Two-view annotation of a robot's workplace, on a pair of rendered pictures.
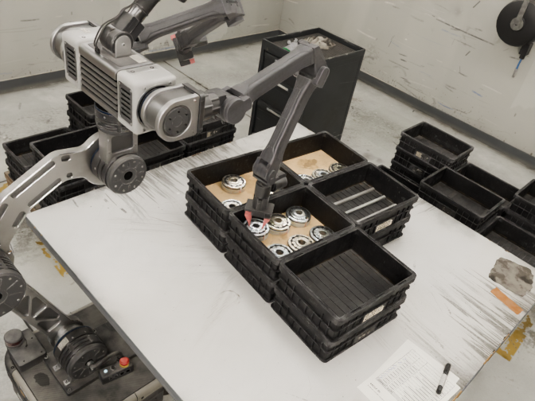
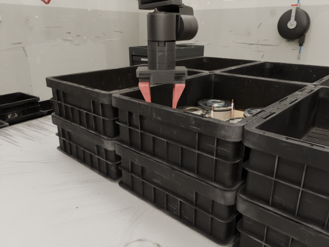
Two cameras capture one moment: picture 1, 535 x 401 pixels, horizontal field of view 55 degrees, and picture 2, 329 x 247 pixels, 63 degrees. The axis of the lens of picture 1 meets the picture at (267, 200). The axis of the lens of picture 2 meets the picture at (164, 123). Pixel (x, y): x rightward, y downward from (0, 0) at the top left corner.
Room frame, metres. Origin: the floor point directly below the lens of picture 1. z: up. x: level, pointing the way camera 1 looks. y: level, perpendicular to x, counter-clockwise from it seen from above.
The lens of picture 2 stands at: (0.93, 0.05, 1.06)
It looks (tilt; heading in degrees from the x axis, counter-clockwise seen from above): 20 degrees down; 357
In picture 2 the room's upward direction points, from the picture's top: straight up
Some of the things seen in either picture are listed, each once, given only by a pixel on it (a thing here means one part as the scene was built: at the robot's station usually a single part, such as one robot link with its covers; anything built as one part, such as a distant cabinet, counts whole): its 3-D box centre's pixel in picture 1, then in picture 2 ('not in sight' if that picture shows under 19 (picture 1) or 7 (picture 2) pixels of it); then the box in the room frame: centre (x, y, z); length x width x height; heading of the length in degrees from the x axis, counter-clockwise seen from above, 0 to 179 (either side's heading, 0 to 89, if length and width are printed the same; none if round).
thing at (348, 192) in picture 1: (360, 202); (280, 88); (1.80, -0.39, 0.87); 0.40 x 0.30 x 0.11; 135
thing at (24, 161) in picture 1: (48, 161); not in sight; (2.46, 1.33, 0.26); 0.40 x 0.30 x 0.23; 141
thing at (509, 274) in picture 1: (513, 274); not in sight; (1.71, -1.10, 0.71); 0.22 x 0.19 x 0.01; 141
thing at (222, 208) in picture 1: (246, 179); (132, 78); (1.73, 0.10, 0.92); 0.40 x 0.30 x 0.02; 135
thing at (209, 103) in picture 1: (201, 105); not in sight; (1.28, 0.23, 1.45); 0.09 x 0.08 x 0.12; 51
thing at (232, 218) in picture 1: (292, 221); (219, 94); (1.52, -0.11, 0.92); 0.40 x 0.30 x 0.02; 135
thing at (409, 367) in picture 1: (411, 385); not in sight; (1.05, -0.58, 0.70); 0.33 x 0.23 x 0.01; 141
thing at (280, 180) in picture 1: (271, 177); (170, 11); (1.52, 0.00, 1.09); 0.11 x 0.09 x 0.12; 141
